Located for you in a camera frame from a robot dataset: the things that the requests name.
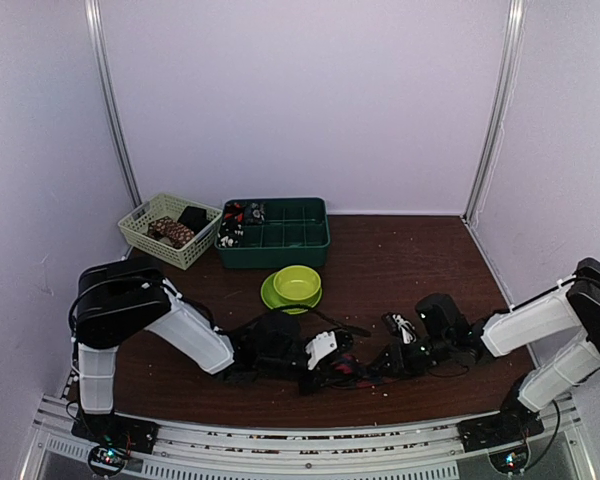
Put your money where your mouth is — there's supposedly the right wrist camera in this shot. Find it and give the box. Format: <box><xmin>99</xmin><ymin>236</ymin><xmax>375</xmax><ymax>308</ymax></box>
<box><xmin>381</xmin><ymin>312</ymin><xmax>419</xmax><ymax>345</ymax></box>

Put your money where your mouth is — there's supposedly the red black rolled tie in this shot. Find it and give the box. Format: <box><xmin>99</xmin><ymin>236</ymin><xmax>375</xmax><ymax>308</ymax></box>
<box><xmin>223</xmin><ymin>201</ymin><xmax>246</xmax><ymax>223</ymax></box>

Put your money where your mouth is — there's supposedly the red navy striped tie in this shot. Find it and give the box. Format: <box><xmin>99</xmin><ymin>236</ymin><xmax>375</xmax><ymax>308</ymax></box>
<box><xmin>328</xmin><ymin>353</ymin><xmax>383</xmax><ymax>390</ymax></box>

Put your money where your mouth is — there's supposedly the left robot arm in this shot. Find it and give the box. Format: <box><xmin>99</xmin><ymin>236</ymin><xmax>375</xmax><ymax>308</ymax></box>
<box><xmin>68</xmin><ymin>257</ymin><xmax>353</xmax><ymax>444</ymax></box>

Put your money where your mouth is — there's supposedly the dark floral rolled tie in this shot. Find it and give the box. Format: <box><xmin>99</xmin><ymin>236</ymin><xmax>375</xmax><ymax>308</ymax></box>
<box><xmin>243</xmin><ymin>202</ymin><xmax>266</xmax><ymax>225</ymax></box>

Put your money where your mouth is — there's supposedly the pale green perforated basket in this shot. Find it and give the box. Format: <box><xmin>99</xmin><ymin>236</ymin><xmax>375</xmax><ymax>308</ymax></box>
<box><xmin>118</xmin><ymin>193</ymin><xmax>222</xmax><ymax>270</ymax></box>

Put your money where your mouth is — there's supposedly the brown floral tie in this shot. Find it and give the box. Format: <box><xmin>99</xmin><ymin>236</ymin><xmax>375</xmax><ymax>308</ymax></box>
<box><xmin>147</xmin><ymin>216</ymin><xmax>195</xmax><ymax>249</ymax></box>

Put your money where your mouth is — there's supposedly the black white patterned rolled tie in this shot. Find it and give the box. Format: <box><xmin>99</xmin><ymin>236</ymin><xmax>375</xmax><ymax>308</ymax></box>
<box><xmin>216</xmin><ymin>219</ymin><xmax>244</xmax><ymax>249</ymax></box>

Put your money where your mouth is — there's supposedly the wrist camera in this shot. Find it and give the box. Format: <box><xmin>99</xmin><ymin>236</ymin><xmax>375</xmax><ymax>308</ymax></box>
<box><xmin>381</xmin><ymin>312</ymin><xmax>419</xmax><ymax>345</ymax></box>
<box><xmin>304</xmin><ymin>329</ymin><xmax>353</xmax><ymax>371</ymax></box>

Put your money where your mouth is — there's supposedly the aluminium frame post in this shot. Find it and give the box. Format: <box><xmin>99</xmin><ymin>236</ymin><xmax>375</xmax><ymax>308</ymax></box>
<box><xmin>84</xmin><ymin>0</ymin><xmax>142</xmax><ymax>207</ymax></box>
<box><xmin>463</xmin><ymin>0</ymin><xmax>528</xmax><ymax>225</ymax></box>

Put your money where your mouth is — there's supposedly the lime green bowl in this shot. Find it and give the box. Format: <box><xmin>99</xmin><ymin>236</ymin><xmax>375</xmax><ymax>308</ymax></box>
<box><xmin>273</xmin><ymin>265</ymin><xmax>322</xmax><ymax>301</ymax></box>

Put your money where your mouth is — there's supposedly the green divided organizer tray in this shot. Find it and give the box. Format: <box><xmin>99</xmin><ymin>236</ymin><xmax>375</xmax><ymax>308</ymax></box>
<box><xmin>214</xmin><ymin>197</ymin><xmax>331</xmax><ymax>269</ymax></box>

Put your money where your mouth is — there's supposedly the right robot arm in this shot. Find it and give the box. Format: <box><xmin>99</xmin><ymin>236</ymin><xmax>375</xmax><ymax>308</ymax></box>
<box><xmin>369</xmin><ymin>258</ymin><xmax>600</xmax><ymax>442</ymax></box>

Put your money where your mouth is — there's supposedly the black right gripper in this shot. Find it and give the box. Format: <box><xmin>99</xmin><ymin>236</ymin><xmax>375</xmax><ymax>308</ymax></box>
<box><xmin>367</xmin><ymin>334</ymin><xmax>452</xmax><ymax>381</ymax></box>

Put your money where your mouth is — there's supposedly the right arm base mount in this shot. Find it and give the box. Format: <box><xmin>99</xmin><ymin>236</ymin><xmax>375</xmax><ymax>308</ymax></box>
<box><xmin>457</xmin><ymin>377</ymin><xmax>544</xmax><ymax>452</ymax></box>

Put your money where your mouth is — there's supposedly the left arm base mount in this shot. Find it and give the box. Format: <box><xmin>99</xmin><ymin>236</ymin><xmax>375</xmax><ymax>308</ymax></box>
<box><xmin>71</xmin><ymin>410</ymin><xmax>159</xmax><ymax>454</ymax></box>

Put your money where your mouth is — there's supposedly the left aluminium frame post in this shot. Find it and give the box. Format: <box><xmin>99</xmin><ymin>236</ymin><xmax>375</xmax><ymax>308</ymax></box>
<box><xmin>84</xmin><ymin>0</ymin><xmax>142</xmax><ymax>207</ymax></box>

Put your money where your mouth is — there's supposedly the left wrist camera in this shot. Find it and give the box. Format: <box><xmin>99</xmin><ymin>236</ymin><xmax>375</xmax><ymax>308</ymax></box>
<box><xmin>304</xmin><ymin>329</ymin><xmax>353</xmax><ymax>371</ymax></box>

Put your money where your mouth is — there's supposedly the lime green plate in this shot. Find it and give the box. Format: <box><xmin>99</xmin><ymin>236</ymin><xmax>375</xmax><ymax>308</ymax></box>
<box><xmin>260</xmin><ymin>272</ymin><xmax>323</xmax><ymax>315</ymax></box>

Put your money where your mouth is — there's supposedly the right aluminium frame post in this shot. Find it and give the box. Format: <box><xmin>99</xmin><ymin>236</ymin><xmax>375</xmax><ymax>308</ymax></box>
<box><xmin>463</xmin><ymin>0</ymin><xmax>528</xmax><ymax>225</ymax></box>

